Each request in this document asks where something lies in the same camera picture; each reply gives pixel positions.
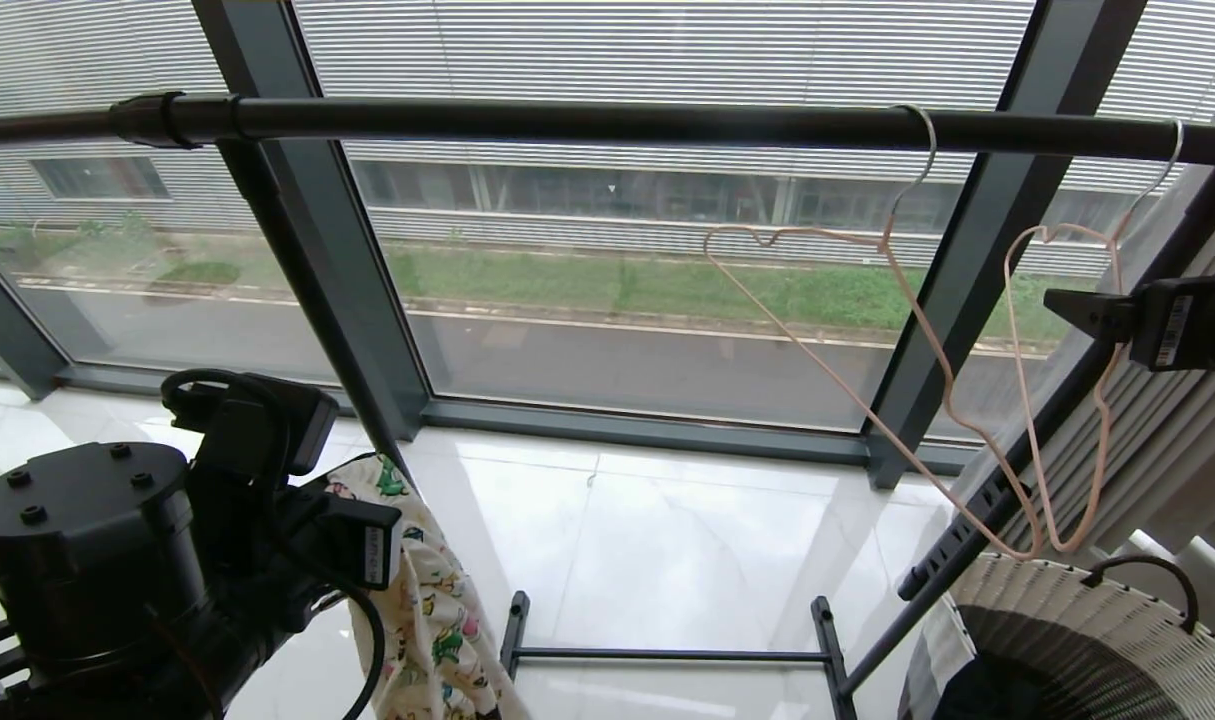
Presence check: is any window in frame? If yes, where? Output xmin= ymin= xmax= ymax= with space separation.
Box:
xmin=0 ymin=0 xmax=1215 ymax=491

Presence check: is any black cable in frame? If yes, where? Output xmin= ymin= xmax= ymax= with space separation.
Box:
xmin=267 ymin=530 xmax=388 ymax=720
xmin=161 ymin=367 xmax=298 ymax=481

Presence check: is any black garment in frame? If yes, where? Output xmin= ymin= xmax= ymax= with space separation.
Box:
xmin=932 ymin=655 xmax=1040 ymax=720

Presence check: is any pink clothes hanger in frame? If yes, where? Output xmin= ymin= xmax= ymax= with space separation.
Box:
xmin=704 ymin=104 xmax=1045 ymax=561
xmin=1003 ymin=120 xmax=1186 ymax=554

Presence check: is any white laundry basket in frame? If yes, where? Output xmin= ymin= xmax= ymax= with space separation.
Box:
xmin=897 ymin=553 xmax=1215 ymax=720

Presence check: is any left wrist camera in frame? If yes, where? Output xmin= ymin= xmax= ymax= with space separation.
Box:
xmin=167 ymin=372 xmax=341 ymax=479

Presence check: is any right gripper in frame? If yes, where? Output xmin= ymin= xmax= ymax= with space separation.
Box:
xmin=1130 ymin=274 xmax=1215 ymax=375

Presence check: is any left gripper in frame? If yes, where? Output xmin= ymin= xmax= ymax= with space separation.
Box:
xmin=192 ymin=465 xmax=404 ymax=627

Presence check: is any black clothes rack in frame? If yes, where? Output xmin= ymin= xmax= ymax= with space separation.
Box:
xmin=0 ymin=92 xmax=1215 ymax=720

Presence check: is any cream printed garment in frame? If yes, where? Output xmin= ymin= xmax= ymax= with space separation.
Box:
xmin=322 ymin=452 xmax=534 ymax=720

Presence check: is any beige curtain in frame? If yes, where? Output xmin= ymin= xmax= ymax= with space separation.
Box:
xmin=952 ymin=60 xmax=1215 ymax=593

